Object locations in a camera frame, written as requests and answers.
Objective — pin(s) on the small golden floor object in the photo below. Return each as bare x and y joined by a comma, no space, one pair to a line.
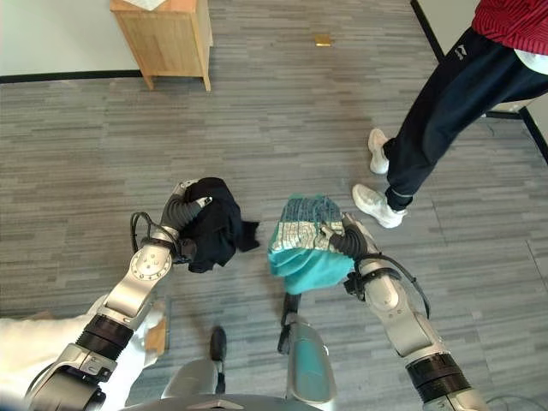
323,39

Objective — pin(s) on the person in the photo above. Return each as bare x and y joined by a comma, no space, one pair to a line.
454,107

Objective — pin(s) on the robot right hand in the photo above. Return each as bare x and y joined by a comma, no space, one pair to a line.
347,240

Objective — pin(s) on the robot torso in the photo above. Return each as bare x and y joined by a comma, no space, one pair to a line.
214,402

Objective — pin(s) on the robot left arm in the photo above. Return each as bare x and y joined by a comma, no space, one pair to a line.
112,317

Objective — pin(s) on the white cloth on cabinet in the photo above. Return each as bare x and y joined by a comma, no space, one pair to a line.
147,3

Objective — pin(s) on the wooden cabinet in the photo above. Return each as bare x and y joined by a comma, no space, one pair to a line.
164,40

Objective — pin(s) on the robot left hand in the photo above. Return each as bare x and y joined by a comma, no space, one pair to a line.
177,211

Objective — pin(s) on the black garment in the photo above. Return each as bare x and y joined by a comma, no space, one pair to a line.
218,224

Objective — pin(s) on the teal patterned garment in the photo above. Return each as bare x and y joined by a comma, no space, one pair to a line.
306,246

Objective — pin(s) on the white bed sheet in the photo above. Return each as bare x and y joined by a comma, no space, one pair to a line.
51,355

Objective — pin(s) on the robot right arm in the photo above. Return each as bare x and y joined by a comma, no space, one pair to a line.
406,319

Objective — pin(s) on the robot left leg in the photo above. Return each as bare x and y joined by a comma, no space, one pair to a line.
205,372

